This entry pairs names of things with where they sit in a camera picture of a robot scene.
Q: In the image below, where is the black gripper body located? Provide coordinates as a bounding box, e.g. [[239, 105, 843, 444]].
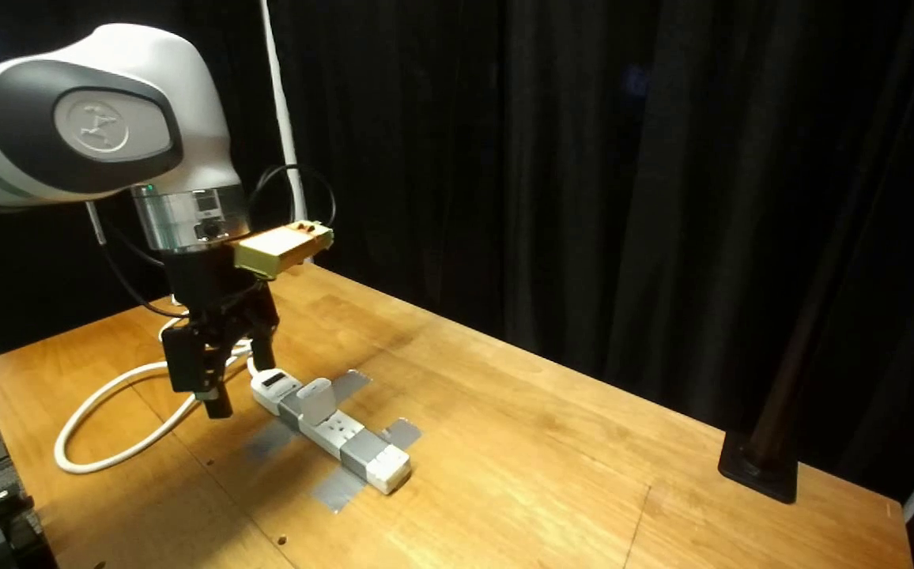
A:
[[163, 246, 277, 391]]

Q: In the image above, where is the white charger head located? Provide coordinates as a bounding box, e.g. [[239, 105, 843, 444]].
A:
[[286, 381, 339, 426]]

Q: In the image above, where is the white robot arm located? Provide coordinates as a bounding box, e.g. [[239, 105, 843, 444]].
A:
[[0, 23, 277, 419]]

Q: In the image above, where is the white pole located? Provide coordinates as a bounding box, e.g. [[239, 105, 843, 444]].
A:
[[257, 0, 310, 223]]

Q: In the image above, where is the black curtain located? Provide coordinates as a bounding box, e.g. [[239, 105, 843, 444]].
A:
[[0, 0, 914, 498]]

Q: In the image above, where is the white power cable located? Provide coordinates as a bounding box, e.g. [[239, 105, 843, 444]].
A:
[[51, 319, 259, 479]]

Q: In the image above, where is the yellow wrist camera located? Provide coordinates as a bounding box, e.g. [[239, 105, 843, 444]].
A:
[[235, 223, 335, 279]]

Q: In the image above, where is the grey duct tape strip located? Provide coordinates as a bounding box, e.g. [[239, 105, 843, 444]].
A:
[[248, 369, 362, 460], [315, 420, 421, 511]]

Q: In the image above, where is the black camera cable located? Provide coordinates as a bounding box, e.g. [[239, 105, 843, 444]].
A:
[[245, 161, 341, 230]]

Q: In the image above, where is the white extension cord strip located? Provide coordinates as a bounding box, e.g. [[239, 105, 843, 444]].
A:
[[248, 369, 411, 498]]

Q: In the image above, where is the black stand post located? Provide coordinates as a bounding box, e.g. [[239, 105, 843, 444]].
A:
[[718, 267, 841, 504]]

